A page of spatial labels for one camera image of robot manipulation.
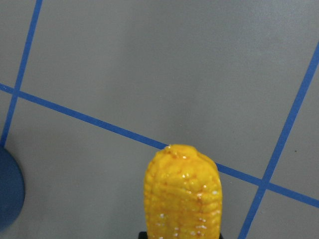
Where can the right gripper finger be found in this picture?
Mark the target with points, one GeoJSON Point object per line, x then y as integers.
{"type": "Point", "coordinates": [142, 235]}

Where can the yellow corn cob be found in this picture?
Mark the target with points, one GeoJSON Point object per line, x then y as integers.
{"type": "Point", "coordinates": [182, 195]}

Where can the blue saucepan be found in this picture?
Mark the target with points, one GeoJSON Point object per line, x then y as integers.
{"type": "Point", "coordinates": [12, 189]}

